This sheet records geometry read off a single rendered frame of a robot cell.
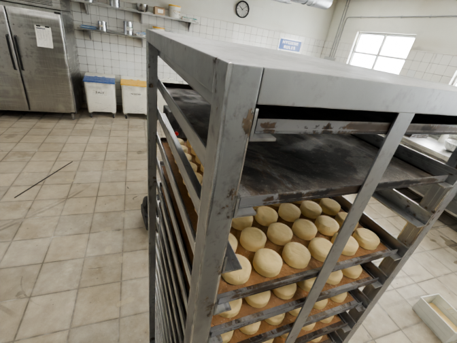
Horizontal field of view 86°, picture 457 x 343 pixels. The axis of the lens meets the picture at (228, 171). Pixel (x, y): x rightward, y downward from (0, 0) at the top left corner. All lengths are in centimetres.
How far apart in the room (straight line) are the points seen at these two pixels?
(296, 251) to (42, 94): 527
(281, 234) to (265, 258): 8
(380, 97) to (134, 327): 201
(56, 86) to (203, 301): 517
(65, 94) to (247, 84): 524
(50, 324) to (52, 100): 403
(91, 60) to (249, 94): 595
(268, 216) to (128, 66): 570
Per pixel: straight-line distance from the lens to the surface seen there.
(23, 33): 536
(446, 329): 282
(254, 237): 48
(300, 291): 58
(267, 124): 24
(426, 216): 60
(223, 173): 23
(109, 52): 606
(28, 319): 233
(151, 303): 148
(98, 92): 555
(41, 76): 541
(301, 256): 48
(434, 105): 39
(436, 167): 59
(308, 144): 52
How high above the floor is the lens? 184
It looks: 29 degrees down
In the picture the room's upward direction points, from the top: 10 degrees clockwise
